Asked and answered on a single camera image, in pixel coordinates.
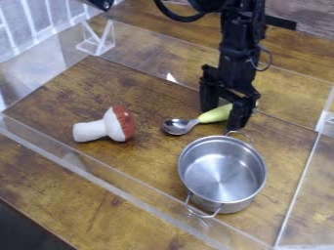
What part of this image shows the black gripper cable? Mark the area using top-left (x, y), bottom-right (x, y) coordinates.
top-left (246, 44), bottom-right (274, 72)

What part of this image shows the green handled metal spoon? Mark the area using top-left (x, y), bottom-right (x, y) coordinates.
top-left (162, 104), bottom-right (233, 136)

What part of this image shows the red and white toy mushroom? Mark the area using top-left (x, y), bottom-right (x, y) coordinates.
top-left (74, 105), bottom-right (137, 143)

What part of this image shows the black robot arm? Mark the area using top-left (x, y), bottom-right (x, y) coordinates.
top-left (153, 0), bottom-right (269, 131)

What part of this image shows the clear acrylic triangular bracket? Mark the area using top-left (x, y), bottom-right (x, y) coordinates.
top-left (77, 21), bottom-right (117, 56)

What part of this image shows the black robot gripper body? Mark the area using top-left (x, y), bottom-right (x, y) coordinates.
top-left (198, 42), bottom-right (265, 105)

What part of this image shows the small stainless steel pot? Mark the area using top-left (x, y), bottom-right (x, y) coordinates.
top-left (178, 131), bottom-right (268, 219)

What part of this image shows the black strip on table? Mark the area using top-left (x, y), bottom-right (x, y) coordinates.
top-left (266, 16), bottom-right (298, 30)

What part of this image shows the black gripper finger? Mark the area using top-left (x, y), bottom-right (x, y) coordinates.
top-left (228, 98), bottom-right (257, 131)
top-left (200, 79), bottom-right (220, 112)

